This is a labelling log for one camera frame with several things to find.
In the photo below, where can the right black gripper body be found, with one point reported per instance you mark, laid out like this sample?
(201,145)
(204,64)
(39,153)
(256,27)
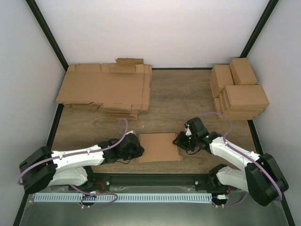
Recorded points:
(190,143)

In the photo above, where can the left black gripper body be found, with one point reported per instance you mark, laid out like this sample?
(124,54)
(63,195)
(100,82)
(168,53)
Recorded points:
(132,154)

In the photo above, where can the brown cardboard paper box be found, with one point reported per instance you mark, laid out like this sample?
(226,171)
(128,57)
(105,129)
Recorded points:
(158,147)

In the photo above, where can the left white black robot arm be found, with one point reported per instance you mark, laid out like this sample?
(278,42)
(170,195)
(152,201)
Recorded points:
(45,168)

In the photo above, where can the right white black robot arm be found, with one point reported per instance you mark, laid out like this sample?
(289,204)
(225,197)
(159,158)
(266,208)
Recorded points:
(258,175)

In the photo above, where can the folded cardboard box front bottom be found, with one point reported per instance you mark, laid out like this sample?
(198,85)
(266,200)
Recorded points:
(234,116)

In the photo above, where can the folded cardboard box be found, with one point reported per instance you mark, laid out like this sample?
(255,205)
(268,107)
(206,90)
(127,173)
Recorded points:
(234,116)
(245,97)
(220,77)
(242,72)

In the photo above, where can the folded cardboard box front top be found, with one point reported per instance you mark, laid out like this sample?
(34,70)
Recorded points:
(245,97)

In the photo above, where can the folded cardboard box back left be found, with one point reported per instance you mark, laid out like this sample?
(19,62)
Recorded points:
(220,77)

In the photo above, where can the folded cardboard box back right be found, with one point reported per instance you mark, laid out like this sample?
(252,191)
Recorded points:
(242,72)

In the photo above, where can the stack of flat cardboard sheets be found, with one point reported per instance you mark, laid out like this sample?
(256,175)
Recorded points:
(121,88)

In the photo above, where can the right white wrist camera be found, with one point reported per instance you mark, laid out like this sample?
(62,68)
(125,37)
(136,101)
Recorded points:
(187,131)

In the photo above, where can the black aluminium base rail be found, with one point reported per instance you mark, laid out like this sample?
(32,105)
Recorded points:
(197,181)

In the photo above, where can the light blue slotted cable duct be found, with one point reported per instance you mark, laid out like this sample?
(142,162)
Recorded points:
(125,198)

